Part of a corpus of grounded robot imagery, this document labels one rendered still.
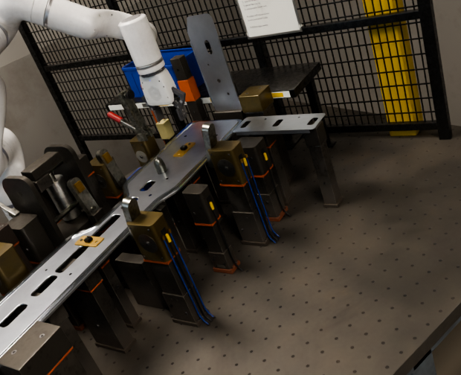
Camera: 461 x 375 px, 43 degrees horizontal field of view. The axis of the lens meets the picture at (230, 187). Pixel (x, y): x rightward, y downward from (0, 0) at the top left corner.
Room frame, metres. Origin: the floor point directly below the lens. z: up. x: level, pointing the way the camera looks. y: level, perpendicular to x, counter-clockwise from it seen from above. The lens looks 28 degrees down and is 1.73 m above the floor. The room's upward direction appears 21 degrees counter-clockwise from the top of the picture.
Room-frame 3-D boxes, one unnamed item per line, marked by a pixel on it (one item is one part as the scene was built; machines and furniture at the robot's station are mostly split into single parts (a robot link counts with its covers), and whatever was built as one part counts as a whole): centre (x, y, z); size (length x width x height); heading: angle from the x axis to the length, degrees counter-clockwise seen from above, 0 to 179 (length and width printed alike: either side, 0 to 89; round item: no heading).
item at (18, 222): (1.47, 0.58, 0.89); 0.12 x 0.07 x 0.38; 49
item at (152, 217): (1.27, 0.22, 0.87); 0.12 x 0.07 x 0.35; 49
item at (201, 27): (1.89, -0.09, 1.17); 0.12 x 0.01 x 0.34; 49
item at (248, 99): (1.82, -0.18, 0.88); 0.08 x 0.08 x 0.36; 49
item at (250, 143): (1.62, -0.11, 0.84); 0.12 x 0.07 x 0.28; 49
